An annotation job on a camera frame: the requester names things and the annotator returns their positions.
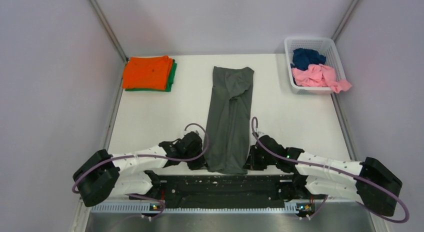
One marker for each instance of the white plastic basket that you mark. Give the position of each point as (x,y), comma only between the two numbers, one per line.
(324,46)

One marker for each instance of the folded green t-shirt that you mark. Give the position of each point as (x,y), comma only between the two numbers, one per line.
(169,83)

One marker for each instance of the folded orange t-shirt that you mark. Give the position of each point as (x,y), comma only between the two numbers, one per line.
(150,73)

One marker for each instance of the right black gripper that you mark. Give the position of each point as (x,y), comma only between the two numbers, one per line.
(251,163)

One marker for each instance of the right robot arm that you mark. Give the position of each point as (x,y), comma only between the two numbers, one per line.
(368,182)

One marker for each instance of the white slotted cable duct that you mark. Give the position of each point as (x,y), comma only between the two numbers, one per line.
(155,208)

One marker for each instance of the pink t-shirt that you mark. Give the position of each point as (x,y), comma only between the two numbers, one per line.
(320,76)

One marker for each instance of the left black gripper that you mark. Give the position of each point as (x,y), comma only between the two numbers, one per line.
(198,165)

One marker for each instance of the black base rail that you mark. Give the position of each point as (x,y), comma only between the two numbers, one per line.
(232,192)

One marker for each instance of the navy blue t-shirt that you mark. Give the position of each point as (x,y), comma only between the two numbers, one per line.
(303,57)

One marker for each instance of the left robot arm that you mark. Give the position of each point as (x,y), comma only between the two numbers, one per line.
(106,175)

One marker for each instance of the grey t-shirt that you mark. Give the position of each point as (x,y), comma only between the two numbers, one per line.
(228,121)

